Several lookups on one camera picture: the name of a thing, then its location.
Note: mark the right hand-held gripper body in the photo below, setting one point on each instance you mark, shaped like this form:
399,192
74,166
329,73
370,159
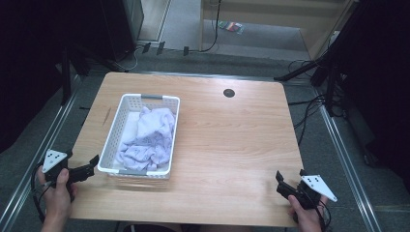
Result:
314,188

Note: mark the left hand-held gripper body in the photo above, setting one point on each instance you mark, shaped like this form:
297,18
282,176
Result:
54,161

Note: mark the person's right hand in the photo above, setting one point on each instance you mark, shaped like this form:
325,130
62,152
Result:
306,217

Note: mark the person's left hand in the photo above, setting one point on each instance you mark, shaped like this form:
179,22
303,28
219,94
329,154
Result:
58,199

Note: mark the white perforated plastic basket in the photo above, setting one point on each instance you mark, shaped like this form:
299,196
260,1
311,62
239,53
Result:
109,145

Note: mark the crumpled pale lilac cloth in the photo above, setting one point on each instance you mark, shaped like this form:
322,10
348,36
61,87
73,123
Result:
148,138

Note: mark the black metal stand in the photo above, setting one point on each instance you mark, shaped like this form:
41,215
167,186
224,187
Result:
330,87

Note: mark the black round table grommet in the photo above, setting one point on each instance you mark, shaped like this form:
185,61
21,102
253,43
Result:
228,93

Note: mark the black plug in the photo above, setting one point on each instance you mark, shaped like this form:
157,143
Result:
146,47
160,48
186,51

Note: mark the dark cabinet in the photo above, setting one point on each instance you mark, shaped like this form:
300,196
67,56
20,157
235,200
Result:
122,25

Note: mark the colourful packet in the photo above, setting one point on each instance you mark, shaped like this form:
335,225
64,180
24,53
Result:
230,26

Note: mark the metal floor rail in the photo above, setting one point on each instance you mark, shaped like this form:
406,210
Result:
35,151
348,164

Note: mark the light wooden shelf frame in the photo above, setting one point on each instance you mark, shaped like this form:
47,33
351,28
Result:
257,13

